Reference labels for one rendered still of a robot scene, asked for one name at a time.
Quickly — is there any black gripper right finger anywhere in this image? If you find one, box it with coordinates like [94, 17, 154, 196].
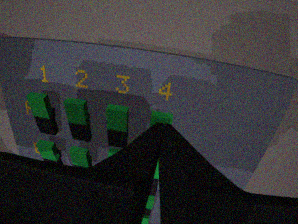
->
[158, 124, 298, 224]

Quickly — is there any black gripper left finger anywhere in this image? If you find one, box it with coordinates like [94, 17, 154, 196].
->
[0, 123, 164, 224]

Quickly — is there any grey switch panel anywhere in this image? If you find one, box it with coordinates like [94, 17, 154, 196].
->
[0, 36, 298, 189]

